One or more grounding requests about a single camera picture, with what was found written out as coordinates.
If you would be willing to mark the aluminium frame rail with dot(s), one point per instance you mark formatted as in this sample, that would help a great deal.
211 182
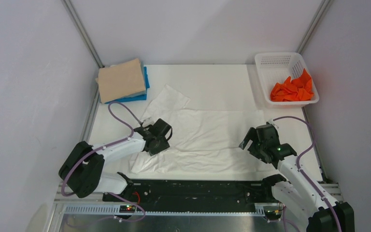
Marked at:
73 14

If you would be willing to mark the left circuit board with leds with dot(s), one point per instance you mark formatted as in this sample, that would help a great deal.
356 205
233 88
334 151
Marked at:
127 209

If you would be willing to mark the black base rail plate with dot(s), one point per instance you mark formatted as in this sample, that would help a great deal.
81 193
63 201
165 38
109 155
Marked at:
201 196

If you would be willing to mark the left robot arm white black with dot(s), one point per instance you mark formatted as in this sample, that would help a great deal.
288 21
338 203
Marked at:
83 171

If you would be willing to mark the white t shirt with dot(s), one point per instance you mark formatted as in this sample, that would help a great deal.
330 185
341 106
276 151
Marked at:
203 141

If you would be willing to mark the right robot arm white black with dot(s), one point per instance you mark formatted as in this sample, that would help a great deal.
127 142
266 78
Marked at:
305 197

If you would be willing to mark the beige folded t shirt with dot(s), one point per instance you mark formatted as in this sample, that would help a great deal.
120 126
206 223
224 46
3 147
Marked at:
120 80

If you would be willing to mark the blue folded t shirt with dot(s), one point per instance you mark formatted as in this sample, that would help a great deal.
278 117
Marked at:
136 97

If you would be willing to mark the right circuit board with leds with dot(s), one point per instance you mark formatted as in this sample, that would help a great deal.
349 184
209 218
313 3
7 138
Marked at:
273 216

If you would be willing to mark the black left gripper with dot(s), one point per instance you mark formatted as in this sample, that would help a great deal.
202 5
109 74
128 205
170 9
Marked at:
164 145

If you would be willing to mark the orange t shirt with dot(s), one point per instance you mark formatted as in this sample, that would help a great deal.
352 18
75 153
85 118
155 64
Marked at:
293 90

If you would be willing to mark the white toothed cable strip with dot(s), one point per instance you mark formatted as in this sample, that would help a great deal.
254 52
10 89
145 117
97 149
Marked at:
117 210

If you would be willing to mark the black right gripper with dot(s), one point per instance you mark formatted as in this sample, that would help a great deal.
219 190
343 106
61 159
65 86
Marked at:
252 135

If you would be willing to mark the white plastic basket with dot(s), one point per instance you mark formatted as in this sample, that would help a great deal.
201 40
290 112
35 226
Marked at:
276 67

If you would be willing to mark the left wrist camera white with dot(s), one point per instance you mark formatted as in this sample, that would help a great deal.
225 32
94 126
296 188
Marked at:
147 122

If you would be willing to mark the circuit board with leds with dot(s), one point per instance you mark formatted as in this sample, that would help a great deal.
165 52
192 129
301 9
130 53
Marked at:
273 216
127 209

